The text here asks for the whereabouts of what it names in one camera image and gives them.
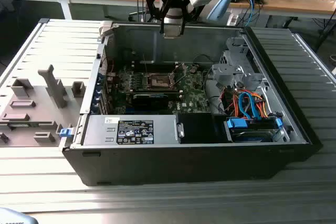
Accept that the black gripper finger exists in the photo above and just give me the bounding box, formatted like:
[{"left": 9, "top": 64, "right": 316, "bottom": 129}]
[
  {"left": 180, "top": 5, "right": 205, "bottom": 36},
  {"left": 144, "top": 0, "right": 170, "bottom": 35}
]

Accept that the silver CPU chip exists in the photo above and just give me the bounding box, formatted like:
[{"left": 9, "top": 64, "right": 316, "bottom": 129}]
[{"left": 162, "top": 23, "right": 183, "bottom": 38}]

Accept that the metal socket cover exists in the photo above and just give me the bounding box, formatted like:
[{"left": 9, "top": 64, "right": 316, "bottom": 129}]
[{"left": 169, "top": 62, "right": 188, "bottom": 89}]

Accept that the metal locking lever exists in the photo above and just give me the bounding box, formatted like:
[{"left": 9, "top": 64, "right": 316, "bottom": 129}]
[{"left": 143, "top": 53, "right": 150, "bottom": 78}]

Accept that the CPU socket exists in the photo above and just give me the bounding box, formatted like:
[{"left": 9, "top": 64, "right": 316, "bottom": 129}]
[{"left": 146, "top": 72, "right": 173, "bottom": 90}]

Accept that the white plug box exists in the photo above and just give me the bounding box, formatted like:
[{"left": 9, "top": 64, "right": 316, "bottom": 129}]
[{"left": 227, "top": 13, "right": 240, "bottom": 27}]

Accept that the metal disk bay cage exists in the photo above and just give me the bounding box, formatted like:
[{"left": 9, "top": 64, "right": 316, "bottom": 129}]
[{"left": 211, "top": 36, "right": 266, "bottom": 91}]

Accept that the green motherboard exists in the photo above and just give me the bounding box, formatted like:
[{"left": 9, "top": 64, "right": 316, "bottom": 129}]
[{"left": 104, "top": 62, "right": 213, "bottom": 116}]

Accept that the black graphics card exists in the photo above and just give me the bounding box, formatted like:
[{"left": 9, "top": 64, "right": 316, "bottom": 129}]
[{"left": 131, "top": 92, "right": 170, "bottom": 111}]

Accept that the hard disk blue carrier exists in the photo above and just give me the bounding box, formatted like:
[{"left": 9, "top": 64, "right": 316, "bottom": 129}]
[{"left": 224, "top": 117, "right": 284, "bottom": 143}]

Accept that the silver power supply unit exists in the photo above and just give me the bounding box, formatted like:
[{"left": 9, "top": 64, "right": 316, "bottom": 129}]
[{"left": 81, "top": 115, "right": 182, "bottom": 146}]

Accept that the grey parts rack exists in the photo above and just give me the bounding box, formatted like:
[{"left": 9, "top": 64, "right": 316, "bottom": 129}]
[{"left": 0, "top": 63, "right": 89, "bottom": 148}]

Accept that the black PC case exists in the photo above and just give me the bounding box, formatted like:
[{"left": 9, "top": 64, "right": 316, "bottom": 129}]
[{"left": 60, "top": 20, "right": 323, "bottom": 187}]

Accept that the grey rounded device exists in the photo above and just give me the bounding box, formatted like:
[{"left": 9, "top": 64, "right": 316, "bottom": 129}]
[{"left": 0, "top": 207, "right": 36, "bottom": 224}]

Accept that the blue data wire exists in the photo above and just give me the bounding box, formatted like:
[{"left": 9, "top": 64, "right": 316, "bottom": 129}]
[{"left": 237, "top": 91, "right": 260, "bottom": 121}]

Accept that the silver metal latch bracket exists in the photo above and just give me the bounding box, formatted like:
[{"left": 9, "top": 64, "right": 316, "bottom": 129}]
[{"left": 175, "top": 121, "right": 186, "bottom": 138}]

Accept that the orange wire bundle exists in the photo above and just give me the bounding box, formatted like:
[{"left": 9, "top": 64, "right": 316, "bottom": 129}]
[{"left": 222, "top": 90, "right": 271, "bottom": 119}]

